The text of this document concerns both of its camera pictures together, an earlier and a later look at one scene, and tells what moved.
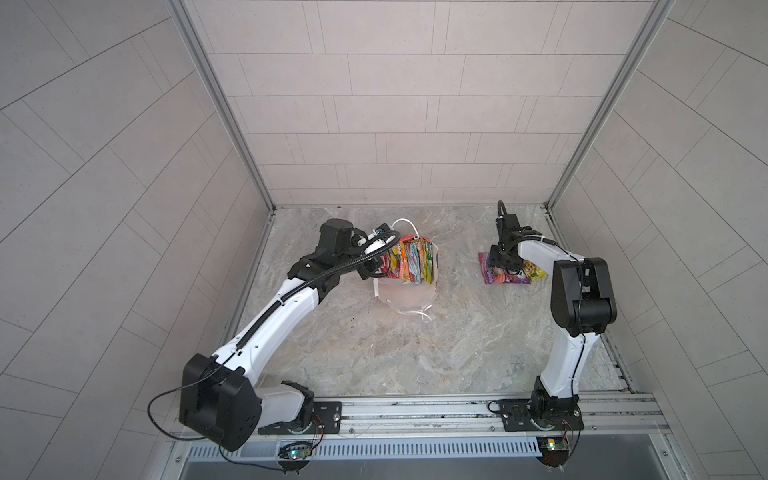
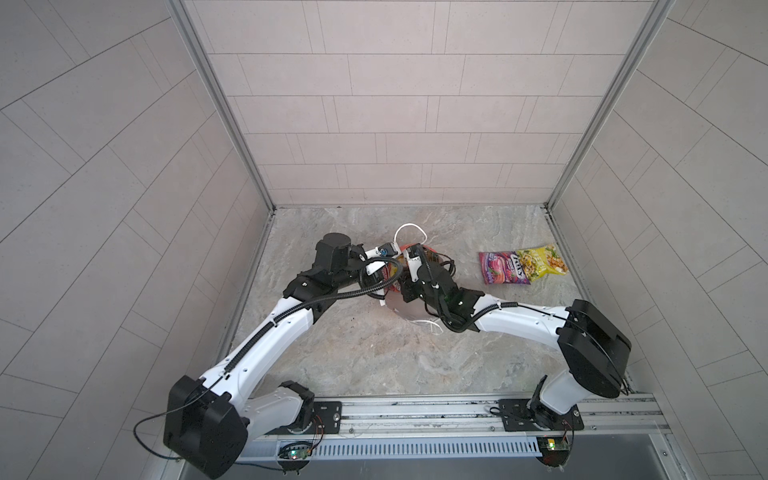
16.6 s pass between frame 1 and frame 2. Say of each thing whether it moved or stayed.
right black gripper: moved
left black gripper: moved
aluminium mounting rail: stayed
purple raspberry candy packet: stayed
